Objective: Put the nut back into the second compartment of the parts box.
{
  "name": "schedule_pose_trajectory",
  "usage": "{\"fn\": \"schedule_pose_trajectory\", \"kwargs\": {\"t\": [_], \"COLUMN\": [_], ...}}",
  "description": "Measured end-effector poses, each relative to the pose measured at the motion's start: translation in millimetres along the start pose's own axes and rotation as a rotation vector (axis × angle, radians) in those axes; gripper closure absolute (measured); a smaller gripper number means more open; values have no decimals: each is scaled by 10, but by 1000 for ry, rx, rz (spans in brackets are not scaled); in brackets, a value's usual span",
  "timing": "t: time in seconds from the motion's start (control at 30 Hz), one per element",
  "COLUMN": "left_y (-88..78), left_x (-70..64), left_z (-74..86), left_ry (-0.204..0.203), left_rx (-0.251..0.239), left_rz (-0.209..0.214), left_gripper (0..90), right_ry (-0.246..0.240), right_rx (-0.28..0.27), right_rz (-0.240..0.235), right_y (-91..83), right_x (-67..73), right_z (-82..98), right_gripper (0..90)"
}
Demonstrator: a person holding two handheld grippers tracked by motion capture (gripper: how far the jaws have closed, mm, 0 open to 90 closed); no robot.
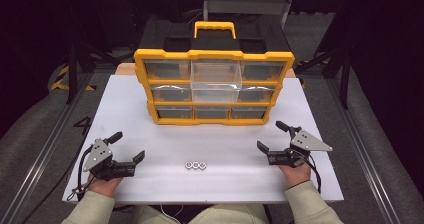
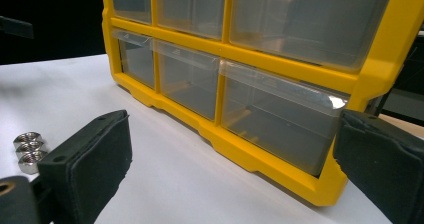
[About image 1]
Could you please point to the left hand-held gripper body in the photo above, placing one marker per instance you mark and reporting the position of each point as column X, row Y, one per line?
column 98, row 155

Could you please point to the clear plastic drawer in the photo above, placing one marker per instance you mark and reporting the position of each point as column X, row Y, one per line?
column 216, row 94

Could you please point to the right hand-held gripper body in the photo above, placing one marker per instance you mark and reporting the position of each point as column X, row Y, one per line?
column 308, row 142

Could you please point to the yellow black drawer organizer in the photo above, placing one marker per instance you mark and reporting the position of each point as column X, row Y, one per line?
column 213, row 121

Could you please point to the black metal stand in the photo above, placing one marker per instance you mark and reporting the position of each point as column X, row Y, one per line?
column 71, row 74
column 343, row 77

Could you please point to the grey metal frame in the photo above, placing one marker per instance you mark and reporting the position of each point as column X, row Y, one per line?
column 246, row 4

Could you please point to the person's left hand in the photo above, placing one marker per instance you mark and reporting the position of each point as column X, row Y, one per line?
column 105, row 185

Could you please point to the person's lap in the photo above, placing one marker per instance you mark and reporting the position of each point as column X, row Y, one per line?
column 216, row 215

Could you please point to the person's right hand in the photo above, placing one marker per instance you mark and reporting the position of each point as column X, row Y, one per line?
column 296, row 175

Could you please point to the set of closed clear drawers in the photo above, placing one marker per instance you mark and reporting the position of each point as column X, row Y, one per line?
column 168, row 69

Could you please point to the silver hex nut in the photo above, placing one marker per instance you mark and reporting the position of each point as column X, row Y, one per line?
column 189, row 165
column 202, row 165
column 195, row 165

